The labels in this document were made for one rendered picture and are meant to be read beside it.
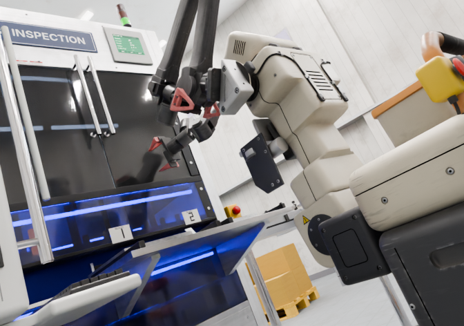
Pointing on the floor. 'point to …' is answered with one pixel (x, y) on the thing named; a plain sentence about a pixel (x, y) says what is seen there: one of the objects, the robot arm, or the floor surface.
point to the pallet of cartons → (285, 281)
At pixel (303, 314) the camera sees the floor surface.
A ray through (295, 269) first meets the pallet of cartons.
